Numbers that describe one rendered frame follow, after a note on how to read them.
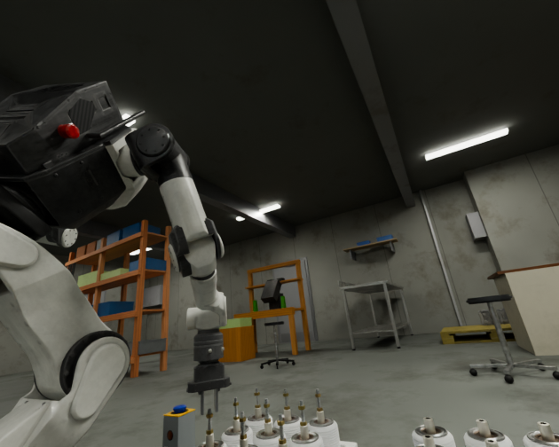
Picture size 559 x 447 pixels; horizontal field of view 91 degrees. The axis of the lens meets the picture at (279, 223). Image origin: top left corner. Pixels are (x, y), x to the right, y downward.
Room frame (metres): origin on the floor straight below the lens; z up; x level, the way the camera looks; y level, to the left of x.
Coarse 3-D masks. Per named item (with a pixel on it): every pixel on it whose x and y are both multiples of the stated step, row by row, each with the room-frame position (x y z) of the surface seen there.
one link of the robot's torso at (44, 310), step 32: (0, 224) 0.47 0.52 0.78; (0, 256) 0.47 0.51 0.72; (32, 256) 0.51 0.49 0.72; (0, 288) 0.57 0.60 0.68; (32, 288) 0.53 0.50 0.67; (64, 288) 0.59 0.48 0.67; (0, 320) 0.59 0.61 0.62; (32, 320) 0.56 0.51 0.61; (64, 320) 0.60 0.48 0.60; (96, 320) 0.66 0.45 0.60; (32, 352) 0.62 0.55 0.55; (64, 352) 0.61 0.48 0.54; (64, 384) 0.61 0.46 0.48
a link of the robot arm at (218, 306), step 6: (222, 294) 0.86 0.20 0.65; (216, 300) 0.83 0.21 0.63; (222, 300) 0.85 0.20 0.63; (198, 306) 0.82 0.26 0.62; (204, 306) 0.81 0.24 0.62; (210, 306) 0.82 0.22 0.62; (216, 306) 0.83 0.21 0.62; (222, 306) 0.84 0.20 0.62; (216, 312) 0.85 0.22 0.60; (222, 312) 0.85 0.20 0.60; (222, 318) 0.88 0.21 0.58; (222, 324) 0.90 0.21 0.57
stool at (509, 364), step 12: (468, 300) 2.40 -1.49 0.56; (480, 300) 2.28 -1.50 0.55; (492, 300) 2.23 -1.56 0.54; (504, 300) 2.23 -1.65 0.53; (492, 312) 2.35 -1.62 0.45; (504, 336) 2.35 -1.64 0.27; (504, 348) 2.36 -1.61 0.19; (492, 360) 2.58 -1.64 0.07; (528, 360) 2.40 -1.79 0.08; (540, 360) 2.40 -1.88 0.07; (504, 372) 2.19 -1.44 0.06
